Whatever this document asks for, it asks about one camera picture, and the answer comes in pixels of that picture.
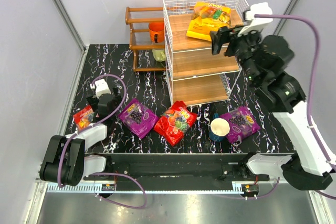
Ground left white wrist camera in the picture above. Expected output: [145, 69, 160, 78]
[90, 79, 111, 98]

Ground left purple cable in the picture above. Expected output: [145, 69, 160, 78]
[56, 74, 148, 209]

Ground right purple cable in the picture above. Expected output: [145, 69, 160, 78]
[217, 14, 336, 200]

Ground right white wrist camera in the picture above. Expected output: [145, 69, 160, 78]
[238, 2, 273, 37]

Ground purple candy bag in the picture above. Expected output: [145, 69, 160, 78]
[118, 98, 159, 139]
[219, 106, 260, 144]

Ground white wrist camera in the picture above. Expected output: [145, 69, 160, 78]
[90, 79, 111, 98]
[238, 2, 273, 37]

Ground right purple candy bag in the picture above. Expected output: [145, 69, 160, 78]
[219, 106, 260, 144]

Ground purple cable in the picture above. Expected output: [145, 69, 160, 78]
[217, 14, 336, 200]
[56, 74, 148, 209]

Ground light green mug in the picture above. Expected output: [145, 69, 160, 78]
[152, 48, 166, 62]

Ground large red candy bag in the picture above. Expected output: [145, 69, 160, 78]
[154, 101, 197, 146]

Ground left purple candy bag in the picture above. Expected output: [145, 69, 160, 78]
[118, 98, 159, 139]

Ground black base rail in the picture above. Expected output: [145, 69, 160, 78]
[94, 152, 268, 192]

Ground yellow mango candy bag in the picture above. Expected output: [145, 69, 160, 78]
[186, 2, 231, 41]

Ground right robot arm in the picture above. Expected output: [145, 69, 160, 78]
[210, 26, 333, 191]

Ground blue white cup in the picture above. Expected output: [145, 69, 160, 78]
[209, 113, 230, 142]

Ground brown wooden rack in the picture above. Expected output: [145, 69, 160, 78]
[125, 3, 226, 72]

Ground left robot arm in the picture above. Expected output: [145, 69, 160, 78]
[39, 87, 122, 186]

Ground white wire wooden shelf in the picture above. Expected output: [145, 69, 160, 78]
[163, 0, 249, 106]

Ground small red candy bag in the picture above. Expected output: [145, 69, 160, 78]
[73, 105, 94, 131]

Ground orange mug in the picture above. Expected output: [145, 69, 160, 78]
[149, 22, 164, 43]

